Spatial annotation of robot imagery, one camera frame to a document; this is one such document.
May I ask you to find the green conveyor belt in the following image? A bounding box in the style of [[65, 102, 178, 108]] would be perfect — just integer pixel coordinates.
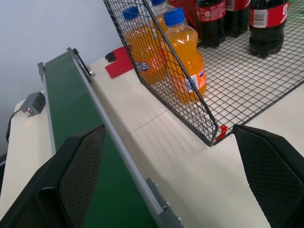
[[37, 47, 185, 228]]

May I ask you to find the grey control box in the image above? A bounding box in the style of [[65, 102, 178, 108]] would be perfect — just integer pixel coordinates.
[[20, 92, 46, 117]]

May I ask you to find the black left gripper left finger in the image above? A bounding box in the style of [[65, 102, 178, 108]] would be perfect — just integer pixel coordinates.
[[0, 124, 106, 228]]

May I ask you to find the black power cable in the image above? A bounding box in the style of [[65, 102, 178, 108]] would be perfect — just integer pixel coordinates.
[[5, 110, 22, 143]]

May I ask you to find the red and black object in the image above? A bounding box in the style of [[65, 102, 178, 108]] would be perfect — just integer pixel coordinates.
[[104, 46, 133, 78]]

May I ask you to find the black wire mesh rack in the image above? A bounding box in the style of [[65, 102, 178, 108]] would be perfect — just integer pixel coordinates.
[[103, 0, 304, 147]]

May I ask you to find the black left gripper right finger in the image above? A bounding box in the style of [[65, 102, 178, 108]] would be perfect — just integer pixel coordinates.
[[231, 124, 304, 228]]

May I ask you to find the orange soda bottle blue cap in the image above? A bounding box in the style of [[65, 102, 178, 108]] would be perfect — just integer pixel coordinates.
[[122, 6, 167, 86], [150, 0, 176, 41], [162, 7, 207, 105]]

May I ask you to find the cola bottle red label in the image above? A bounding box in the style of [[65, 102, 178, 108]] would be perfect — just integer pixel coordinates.
[[196, 0, 227, 49], [225, 0, 252, 38], [248, 0, 290, 59]]

